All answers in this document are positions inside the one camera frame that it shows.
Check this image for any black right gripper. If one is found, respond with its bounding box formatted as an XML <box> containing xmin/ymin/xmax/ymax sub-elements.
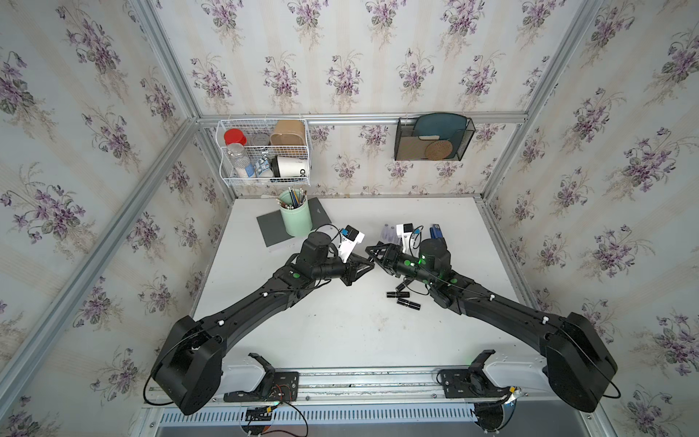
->
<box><xmin>365</xmin><ymin>243</ymin><xmax>438</xmax><ymax>289</ymax></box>

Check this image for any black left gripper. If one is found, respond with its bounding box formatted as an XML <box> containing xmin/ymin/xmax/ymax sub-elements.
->
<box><xmin>313</xmin><ymin>256</ymin><xmax>378</xmax><ymax>291</ymax></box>

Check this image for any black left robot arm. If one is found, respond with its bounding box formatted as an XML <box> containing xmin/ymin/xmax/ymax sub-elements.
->
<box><xmin>149</xmin><ymin>231</ymin><xmax>373</xmax><ymax>415</ymax></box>

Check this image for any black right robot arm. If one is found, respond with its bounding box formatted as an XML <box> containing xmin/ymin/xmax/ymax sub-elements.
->
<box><xmin>366</xmin><ymin>239</ymin><xmax>618</xmax><ymax>413</ymax></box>

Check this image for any blue black stapler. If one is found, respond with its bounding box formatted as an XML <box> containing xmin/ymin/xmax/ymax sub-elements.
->
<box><xmin>430</xmin><ymin>224</ymin><xmax>444</xmax><ymax>240</ymax></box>

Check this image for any green pen cup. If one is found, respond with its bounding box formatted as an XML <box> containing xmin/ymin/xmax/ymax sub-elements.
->
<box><xmin>278</xmin><ymin>188</ymin><xmax>312</xmax><ymax>238</ymax></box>

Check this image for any round cork coaster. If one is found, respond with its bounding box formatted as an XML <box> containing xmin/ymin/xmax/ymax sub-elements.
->
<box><xmin>425</xmin><ymin>140</ymin><xmax>453</xmax><ymax>161</ymax></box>

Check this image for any white black cylinder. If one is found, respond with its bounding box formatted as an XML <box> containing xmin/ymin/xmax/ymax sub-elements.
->
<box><xmin>270</xmin><ymin>156</ymin><xmax>311</xmax><ymax>178</ymax></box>

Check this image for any teal plate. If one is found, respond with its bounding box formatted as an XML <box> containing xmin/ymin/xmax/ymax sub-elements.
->
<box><xmin>413</xmin><ymin>112</ymin><xmax>469</xmax><ymax>160</ymax></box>

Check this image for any clear plastic bottle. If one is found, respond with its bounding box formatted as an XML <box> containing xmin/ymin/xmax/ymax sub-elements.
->
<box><xmin>227</xmin><ymin>143</ymin><xmax>255</xmax><ymax>180</ymax></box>

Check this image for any red lid jar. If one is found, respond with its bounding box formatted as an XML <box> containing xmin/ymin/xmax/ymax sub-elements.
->
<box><xmin>223</xmin><ymin>129</ymin><xmax>248</xmax><ymax>146</ymax></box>

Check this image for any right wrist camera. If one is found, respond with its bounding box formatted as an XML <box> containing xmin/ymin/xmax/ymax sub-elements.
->
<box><xmin>395</xmin><ymin>223</ymin><xmax>423</xmax><ymax>253</ymax></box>

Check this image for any black mesh wall holder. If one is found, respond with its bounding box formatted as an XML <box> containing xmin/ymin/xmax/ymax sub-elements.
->
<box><xmin>393</xmin><ymin>116</ymin><xmax>475</xmax><ymax>162</ymax></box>

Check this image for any white wire basket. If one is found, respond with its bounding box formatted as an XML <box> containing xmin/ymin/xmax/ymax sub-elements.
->
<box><xmin>216</xmin><ymin>118</ymin><xmax>311</xmax><ymax>187</ymax></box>

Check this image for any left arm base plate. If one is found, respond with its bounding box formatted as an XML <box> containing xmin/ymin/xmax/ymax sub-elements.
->
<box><xmin>223</xmin><ymin>371</ymin><xmax>300</xmax><ymax>402</ymax></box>

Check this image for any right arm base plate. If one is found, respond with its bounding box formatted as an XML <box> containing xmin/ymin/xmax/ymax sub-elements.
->
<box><xmin>437</xmin><ymin>368</ymin><xmax>511</xmax><ymax>400</ymax></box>

